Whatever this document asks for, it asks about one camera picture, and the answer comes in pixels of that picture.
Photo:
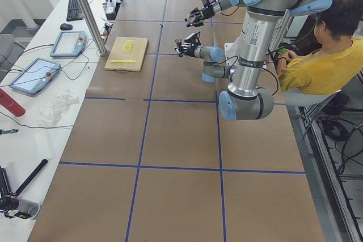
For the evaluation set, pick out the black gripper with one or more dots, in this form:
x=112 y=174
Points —
x=207 y=12
x=190 y=49

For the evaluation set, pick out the clear glass cup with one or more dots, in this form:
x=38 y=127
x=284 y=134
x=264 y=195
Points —
x=191 y=21

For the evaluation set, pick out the steel double jigger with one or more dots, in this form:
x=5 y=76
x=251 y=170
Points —
x=178 y=48

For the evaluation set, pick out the bamboo cutting board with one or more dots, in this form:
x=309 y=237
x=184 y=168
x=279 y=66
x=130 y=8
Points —
x=137 y=53

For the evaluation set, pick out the yellow plastic knife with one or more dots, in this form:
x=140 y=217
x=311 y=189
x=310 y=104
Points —
x=123 y=61

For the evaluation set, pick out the black keyboard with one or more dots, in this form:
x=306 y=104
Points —
x=74 y=11

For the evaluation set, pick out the far teach pendant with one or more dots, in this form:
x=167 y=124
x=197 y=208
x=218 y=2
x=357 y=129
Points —
x=68 y=44

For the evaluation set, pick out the teach pendant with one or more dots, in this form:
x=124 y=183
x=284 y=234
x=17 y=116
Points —
x=36 y=76
x=68 y=44

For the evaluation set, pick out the black computer mouse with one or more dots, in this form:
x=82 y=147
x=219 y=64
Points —
x=66 y=27

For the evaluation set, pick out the person in yellow shirt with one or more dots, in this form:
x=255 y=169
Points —
x=336 y=62

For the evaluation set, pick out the crumpled white tissue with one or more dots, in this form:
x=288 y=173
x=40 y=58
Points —
x=50 y=113

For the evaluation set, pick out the near teach pendant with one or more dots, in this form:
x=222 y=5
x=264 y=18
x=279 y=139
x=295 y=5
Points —
x=36 y=76

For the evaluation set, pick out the red bottle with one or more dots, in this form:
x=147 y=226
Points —
x=10 y=104

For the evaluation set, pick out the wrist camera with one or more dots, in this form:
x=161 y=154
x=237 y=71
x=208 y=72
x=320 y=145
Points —
x=205 y=3
x=193 y=38

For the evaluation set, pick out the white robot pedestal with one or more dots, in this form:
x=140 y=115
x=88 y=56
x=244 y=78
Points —
x=235 y=48

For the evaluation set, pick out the aluminium frame post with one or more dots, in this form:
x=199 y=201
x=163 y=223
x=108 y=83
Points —
x=91 y=23

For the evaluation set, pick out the black handle tool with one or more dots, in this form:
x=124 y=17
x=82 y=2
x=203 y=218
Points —
x=28 y=180

